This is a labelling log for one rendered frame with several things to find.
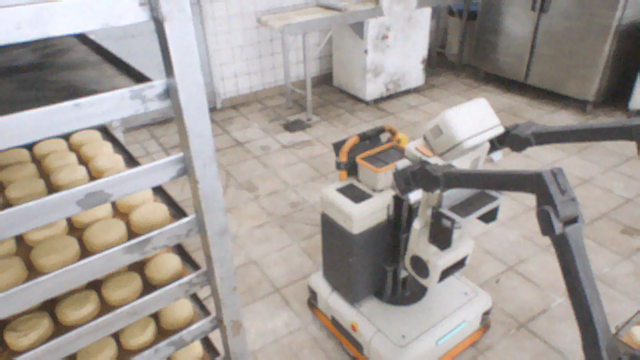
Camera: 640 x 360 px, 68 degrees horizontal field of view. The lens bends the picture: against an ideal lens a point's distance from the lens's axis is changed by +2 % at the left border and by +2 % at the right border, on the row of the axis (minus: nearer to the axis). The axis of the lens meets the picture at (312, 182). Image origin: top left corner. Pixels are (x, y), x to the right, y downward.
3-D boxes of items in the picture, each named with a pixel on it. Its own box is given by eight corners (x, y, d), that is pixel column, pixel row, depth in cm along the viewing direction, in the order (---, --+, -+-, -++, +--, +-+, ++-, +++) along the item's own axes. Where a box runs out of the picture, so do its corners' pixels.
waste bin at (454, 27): (495, 59, 593) (504, 4, 559) (465, 68, 570) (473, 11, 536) (462, 50, 633) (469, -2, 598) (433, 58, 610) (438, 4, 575)
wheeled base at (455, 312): (304, 309, 242) (302, 273, 228) (392, 258, 272) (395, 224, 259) (396, 407, 194) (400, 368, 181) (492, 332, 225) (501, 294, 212)
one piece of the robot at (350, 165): (336, 195, 204) (321, 146, 200) (394, 169, 221) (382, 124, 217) (350, 196, 195) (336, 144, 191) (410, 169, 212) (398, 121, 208)
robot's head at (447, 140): (417, 130, 160) (444, 108, 147) (457, 113, 170) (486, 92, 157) (438, 166, 158) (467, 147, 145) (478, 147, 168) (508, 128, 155)
